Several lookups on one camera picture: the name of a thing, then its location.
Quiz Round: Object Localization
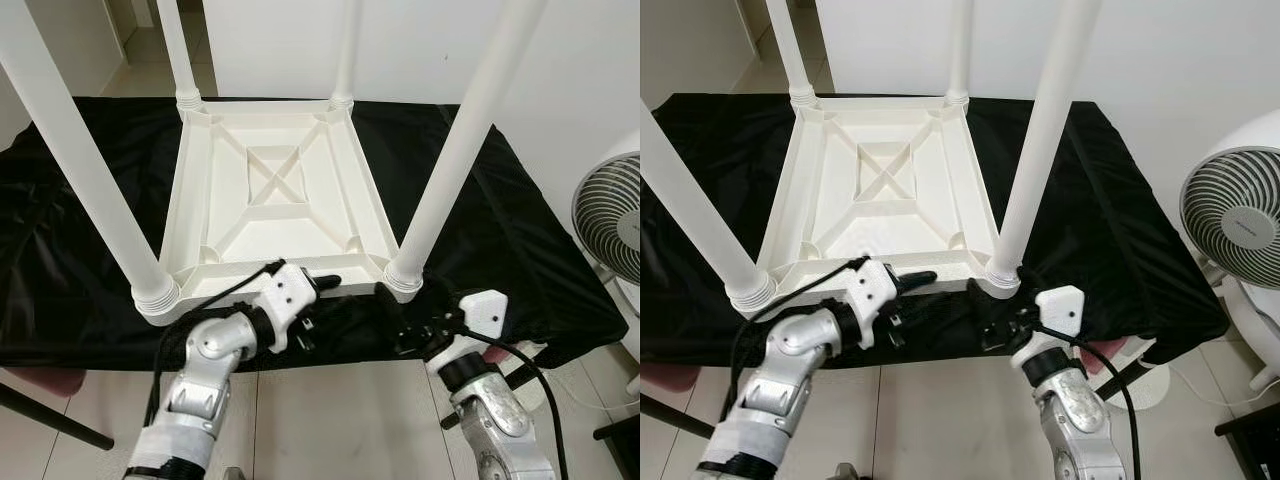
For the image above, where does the white plastic table top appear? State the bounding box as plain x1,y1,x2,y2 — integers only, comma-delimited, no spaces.
135,97,426,326
728,93,1021,319

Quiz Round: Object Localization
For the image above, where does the dark pink stool seat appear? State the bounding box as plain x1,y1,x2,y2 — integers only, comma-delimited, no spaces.
0,367,91,398
640,362,691,394

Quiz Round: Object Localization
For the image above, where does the white floor fan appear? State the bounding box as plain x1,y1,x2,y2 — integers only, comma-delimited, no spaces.
1180,135,1280,391
572,130,641,391

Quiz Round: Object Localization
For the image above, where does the round extension cord reel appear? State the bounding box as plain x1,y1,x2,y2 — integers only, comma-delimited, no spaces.
1085,335,1171,406
500,340,551,376

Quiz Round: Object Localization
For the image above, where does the black tablecloth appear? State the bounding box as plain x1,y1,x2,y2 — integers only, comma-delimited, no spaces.
640,93,1229,369
0,95,629,371

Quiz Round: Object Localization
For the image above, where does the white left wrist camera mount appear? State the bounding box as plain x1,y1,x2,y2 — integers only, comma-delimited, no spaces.
845,258,899,349
255,262,321,353

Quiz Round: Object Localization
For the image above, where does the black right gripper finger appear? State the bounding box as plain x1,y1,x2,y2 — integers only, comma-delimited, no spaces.
973,282,1009,333
376,284,411,336

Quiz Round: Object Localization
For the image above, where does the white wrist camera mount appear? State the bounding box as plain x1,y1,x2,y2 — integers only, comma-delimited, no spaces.
255,262,321,353
425,288,509,366
845,258,899,349
1010,285,1088,361

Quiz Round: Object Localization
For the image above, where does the black table frame leg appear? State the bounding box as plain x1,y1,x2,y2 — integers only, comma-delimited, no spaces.
640,395,728,448
0,383,114,451
1095,355,1151,401
440,360,541,431

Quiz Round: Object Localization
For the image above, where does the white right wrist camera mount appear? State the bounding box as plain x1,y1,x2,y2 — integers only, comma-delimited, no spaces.
425,288,509,366
1010,285,1088,361

